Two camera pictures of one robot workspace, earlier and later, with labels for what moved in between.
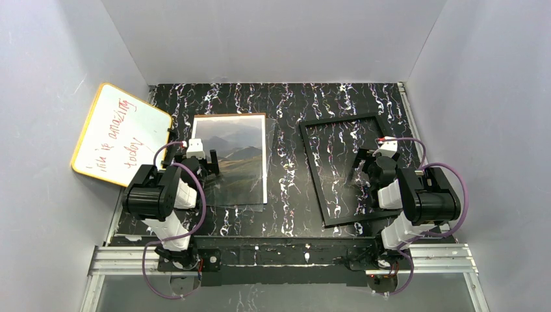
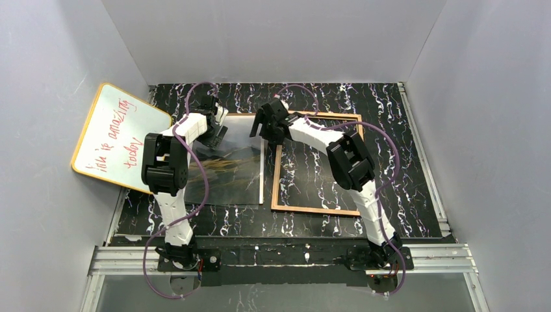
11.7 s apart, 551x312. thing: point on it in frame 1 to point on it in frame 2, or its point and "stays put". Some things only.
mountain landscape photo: (241, 140) stays put
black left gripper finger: (214, 160) to (219, 137)
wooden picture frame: (369, 216) to (277, 170)
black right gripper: (370, 159) to (265, 121)
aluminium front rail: (457, 259) stays put
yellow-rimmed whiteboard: (121, 133) stays put
